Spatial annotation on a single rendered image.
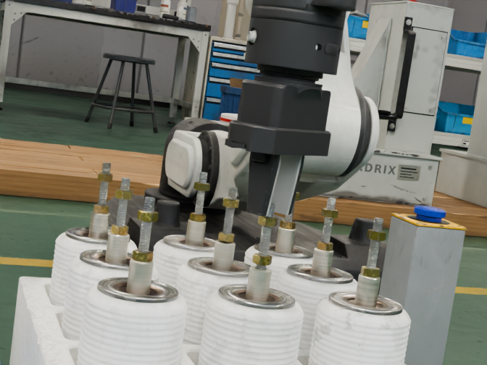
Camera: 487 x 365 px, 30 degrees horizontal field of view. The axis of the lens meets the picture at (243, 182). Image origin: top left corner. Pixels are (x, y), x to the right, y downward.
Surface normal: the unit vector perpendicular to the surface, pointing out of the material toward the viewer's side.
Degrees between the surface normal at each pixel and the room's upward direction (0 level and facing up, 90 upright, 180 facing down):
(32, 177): 90
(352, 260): 46
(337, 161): 128
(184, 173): 90
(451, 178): 90
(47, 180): 90
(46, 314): 0
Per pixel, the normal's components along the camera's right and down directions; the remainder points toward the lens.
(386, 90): -0.94, -0.10
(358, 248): 0.32, -0.58
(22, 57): 0.31, 0.15
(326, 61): 0.67, 0.18
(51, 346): 0.14, -0.98
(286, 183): -0.63, 0.01
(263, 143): 0.10, 0.14
